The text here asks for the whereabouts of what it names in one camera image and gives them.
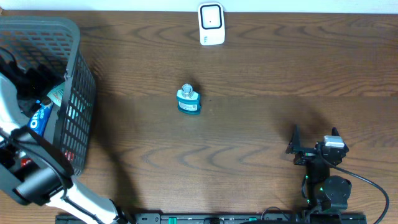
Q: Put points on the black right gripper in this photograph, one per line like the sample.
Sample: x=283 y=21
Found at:
x=306 y=154

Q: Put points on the mint green wipes pack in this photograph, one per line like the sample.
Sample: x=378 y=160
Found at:
x=56 y=94

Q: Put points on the blue Oreo cookie pack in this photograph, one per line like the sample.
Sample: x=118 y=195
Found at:
x=39 y=120

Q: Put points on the red Nescafe stick sachet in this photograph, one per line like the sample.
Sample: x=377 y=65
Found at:
x=25 y=161

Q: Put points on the teal mouthwash bottle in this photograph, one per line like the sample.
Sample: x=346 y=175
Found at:
x=188 y=100

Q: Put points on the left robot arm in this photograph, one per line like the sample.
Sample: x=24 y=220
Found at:
x=34 y=170

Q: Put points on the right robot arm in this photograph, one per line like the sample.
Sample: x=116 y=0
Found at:
x=326 y=194

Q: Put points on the white barcode scanner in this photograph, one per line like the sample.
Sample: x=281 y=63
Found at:
x=211 y=23

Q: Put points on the grey plastic basket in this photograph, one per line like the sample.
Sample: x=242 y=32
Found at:
x=55 y=42

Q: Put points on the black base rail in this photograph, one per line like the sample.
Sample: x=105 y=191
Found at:
x=156 y=218

